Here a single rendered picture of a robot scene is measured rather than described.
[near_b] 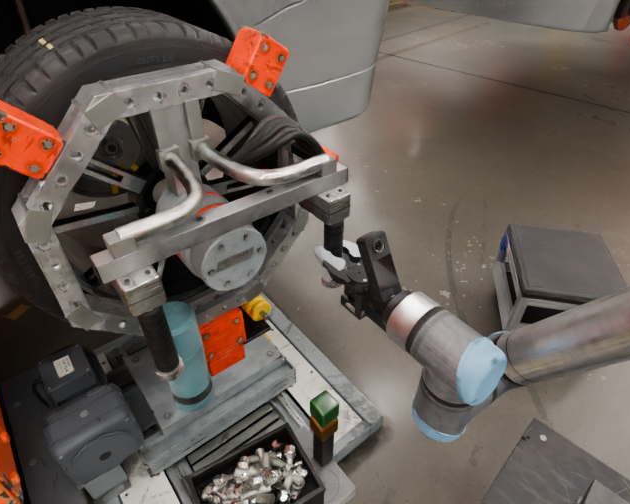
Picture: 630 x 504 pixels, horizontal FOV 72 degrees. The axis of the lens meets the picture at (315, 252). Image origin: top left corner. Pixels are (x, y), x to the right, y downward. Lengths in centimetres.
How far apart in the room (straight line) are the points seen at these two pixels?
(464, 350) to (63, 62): 72
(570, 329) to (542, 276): 98
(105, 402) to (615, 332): 104
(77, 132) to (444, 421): 70
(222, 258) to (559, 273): 125
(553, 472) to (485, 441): 38
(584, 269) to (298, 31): 123
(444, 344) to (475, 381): 6
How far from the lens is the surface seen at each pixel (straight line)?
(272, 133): 76
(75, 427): 119
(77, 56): 80
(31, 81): 80
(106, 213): 92
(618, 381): 195
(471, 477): 153
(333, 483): 96
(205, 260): 73
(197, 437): 139
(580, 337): 68
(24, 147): 73
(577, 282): 170
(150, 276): 61
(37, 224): 78
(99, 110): 73
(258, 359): 140
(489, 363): 65
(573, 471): 129
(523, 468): 124
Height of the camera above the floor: 134
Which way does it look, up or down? 39 degrees down
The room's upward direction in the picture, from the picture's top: straight up
